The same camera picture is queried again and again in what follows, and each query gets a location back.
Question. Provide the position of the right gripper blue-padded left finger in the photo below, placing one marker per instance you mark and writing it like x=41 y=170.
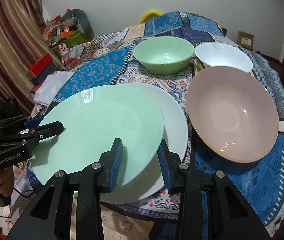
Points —
x=99 y=177

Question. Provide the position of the white folded paper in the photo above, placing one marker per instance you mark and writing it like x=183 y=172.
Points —
x=51 y=86

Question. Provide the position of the pink bowl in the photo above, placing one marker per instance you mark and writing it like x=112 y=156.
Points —
x=233 y=114

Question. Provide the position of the person's left hand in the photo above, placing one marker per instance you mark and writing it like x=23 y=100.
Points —
x=6 y=181

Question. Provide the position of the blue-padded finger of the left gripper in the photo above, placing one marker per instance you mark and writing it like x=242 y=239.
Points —
x=33 y=122

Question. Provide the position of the pink rabbit toy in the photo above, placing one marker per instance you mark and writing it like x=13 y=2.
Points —
x=64 y=52

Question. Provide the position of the green bowl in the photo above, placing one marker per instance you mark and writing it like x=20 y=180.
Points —
x=164 y=55

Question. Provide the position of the striped brown curtain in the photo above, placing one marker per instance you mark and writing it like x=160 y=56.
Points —
x=21 y=46

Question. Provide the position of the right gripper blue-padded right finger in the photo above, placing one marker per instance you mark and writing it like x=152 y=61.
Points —
x=184 y=179

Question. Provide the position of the light green plate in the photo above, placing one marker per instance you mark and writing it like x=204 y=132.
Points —
x=92 y=120

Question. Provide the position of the patchwork patterned tablecloth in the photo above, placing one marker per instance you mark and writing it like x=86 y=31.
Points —
x=108 y=59

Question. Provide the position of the yellow curved foam tube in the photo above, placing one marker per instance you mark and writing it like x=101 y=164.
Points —
x=150 y=14

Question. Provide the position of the small cardboard box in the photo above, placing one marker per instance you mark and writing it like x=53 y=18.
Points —
x=246 y=40

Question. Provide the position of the white bowl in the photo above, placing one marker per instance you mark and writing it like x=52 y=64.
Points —
x=212 y=54

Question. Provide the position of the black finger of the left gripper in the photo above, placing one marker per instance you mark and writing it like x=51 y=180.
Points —
x=48 y=130

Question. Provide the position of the teal round chair back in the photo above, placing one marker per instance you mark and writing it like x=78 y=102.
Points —
x=82 y=21

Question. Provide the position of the red box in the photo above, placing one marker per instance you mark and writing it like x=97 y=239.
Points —
x=41 y=69

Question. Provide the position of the white plate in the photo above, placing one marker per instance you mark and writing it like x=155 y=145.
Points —
x=175 y=134

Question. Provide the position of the green box of clutter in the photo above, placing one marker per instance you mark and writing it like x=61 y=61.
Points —
x=68 y=31

